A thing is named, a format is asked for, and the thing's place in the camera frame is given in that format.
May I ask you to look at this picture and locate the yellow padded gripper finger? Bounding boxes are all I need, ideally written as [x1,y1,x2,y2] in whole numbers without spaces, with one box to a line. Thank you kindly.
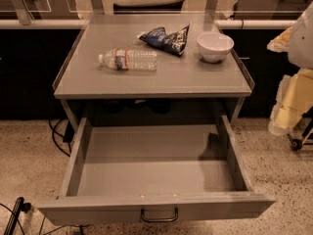
[268,69,313,135]
[267,27,292,53]

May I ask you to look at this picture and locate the clear plastic water bottle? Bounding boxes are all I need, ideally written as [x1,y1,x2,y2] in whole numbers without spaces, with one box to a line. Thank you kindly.
[98,49,157,71]

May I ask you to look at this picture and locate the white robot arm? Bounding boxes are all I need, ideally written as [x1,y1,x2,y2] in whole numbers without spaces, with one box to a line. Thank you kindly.
[267,3,313,135]

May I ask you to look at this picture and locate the open grey top drawer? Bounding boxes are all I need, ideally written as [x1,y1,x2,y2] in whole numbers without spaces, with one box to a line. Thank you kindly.
[38,117,275,225]

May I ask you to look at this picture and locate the black wheeled stand base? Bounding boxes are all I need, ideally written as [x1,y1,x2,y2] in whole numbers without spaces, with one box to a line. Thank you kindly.
[288,118,313,152]

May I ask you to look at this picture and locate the white ceramic bowl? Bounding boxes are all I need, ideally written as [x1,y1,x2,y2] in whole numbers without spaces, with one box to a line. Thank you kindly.
[198,32,234,63]

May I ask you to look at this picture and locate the blue crumpled chip bag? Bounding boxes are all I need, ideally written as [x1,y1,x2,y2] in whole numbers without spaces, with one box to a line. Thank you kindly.
[138,25,190,57]

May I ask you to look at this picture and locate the black chair back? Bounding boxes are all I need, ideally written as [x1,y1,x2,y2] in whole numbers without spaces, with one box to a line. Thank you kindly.
[113,0,186,14]

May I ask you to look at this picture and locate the grey metal cabinet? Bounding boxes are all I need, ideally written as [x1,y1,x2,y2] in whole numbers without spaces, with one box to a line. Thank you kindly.
[54,13,254,128]

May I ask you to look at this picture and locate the black power strip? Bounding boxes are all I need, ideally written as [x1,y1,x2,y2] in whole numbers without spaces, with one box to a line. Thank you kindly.
[2,197,31,235]

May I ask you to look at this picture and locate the white horizontal rail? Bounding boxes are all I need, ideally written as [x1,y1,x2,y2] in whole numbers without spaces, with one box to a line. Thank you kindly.
[0,20,295,29]

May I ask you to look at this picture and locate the black drawer handle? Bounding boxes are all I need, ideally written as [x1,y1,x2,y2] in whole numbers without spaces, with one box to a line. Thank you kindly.
[141,208,179,223]

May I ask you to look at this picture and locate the black floor cables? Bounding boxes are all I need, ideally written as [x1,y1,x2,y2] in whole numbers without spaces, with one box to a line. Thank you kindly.
[48,117,73,159]

